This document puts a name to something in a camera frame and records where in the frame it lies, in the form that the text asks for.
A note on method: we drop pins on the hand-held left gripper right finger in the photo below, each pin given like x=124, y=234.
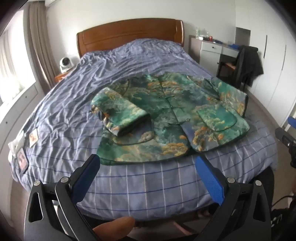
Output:
x=211, y=183

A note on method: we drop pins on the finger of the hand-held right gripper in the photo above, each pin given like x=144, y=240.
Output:
x=292, y=121

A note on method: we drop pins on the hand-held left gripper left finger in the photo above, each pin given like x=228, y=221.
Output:
x=85, y=178

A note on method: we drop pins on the green patterned jacket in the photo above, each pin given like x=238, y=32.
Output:
x=175, y=120

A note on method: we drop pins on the person's left hand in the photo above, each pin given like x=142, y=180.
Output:
x=113, y=228

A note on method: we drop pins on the dark picture card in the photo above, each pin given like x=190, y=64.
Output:
x=22, y=161

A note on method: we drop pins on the white picture card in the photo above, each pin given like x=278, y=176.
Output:
x=33, y=138

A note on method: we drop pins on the bed with blue checked cover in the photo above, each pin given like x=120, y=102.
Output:
x=69, y=104

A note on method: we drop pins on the dark wooden chair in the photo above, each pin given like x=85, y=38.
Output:
x=225, y=67

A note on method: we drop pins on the blue object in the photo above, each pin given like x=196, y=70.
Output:
x=235, y=46

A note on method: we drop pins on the wooden nightstand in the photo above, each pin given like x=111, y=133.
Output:
x=61, y=76

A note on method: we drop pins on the white desk with drawer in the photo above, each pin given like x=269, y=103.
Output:
x=209, y=53

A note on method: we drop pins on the clear bottle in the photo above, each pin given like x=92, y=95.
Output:
x=200, y=33

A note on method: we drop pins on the window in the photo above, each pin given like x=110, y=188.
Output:
x=11, y=69

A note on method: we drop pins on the beige curtain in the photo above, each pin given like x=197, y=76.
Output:
x=39, y=46

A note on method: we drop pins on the wooden bed headboard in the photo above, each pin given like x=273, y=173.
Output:
x=129, y=32

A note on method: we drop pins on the white round camera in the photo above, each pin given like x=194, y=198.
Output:
x=66, y=63

